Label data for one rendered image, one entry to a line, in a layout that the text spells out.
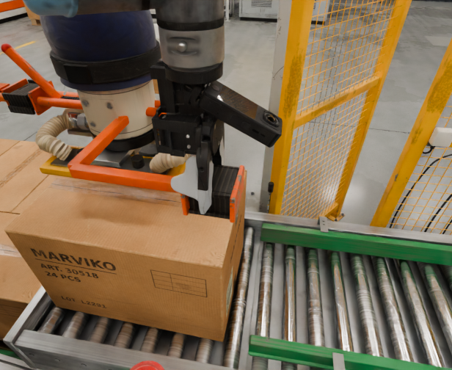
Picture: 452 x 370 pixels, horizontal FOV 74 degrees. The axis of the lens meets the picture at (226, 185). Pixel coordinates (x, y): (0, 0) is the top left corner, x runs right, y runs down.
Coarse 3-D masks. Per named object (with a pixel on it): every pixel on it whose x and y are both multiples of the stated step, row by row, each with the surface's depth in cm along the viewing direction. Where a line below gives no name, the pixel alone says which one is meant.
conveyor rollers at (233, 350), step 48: (240, 288) 112; (288, 288) 112; (336, 288) 112; (384, 288) 112; (432, 288) 113; (96, 336) 98; (240, 336) 99; (288, 336) 98; (336, 336) 101; (432, 336) 98
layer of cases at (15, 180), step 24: (0, 144) 190; (24, 144) 190; (0, 168) 170; (24, 168) 170; (0, 192) 154; (24, 192) 154; (0, 216) 141; (0, 240) 130; (0, 264) 121; (24, 264) 121; (0, 288) 112; (24, 288) 112; (0, 312) 118; (0, 336) 136
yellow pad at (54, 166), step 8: (72, 152) 77; (48, 160) 75; (56, 160) 74; (128, 160) 74; (136, 160) 70; (144, 160) 74; (40, 168) 73; (48, 168) 72; (56, 168) 72; (64, 168) 72; (120, 168) 71; (128, 168) 71; (136, 168) 71; (144, 168) 71; (176, 168) 72; (184, 168) 74
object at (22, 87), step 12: (12, 84) 76; (24, 84) 79; (36, 84) 79; (12, 96) 73; (24, 96) 72; (36, 96) 74; (12, 108) 75; (24, 108) 74; (36, 108) 75; (48, 108) 78
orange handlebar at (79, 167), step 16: (0, 96) 76; (48, 96) 78; (112, 128) 62; (96, 144) 58; (80, 160) 54; (80, 176) 52; (96, 176) 52; (112, 176) 51; (128, 176) 50; (144, 176) 50; (160, 176) 50; (176, 192) 50
